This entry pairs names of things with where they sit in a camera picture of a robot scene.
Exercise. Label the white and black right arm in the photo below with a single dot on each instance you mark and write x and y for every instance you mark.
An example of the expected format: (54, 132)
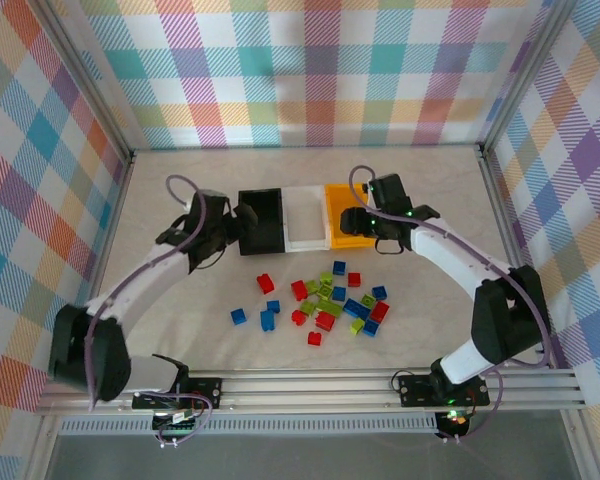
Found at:
(450, 255)

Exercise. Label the yellow plastic bin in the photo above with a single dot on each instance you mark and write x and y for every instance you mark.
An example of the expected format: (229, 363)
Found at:
(335, 210)

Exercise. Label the black plastic bin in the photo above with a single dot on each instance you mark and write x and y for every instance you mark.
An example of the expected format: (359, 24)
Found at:
(260, 220)

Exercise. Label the white plastic bin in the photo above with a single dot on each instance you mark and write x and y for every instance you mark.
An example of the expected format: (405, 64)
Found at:
(305, 220)

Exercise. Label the aluminium table side rail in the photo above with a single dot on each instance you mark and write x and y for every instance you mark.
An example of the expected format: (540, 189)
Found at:
(511, 225)
(105, 250)

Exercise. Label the long aluminium mounting rail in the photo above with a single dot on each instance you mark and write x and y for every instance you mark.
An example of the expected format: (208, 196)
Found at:
(305, 390)

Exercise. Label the aluminium frame post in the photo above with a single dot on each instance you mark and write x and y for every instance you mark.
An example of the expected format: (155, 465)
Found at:
(525, 75)
(87, 75)

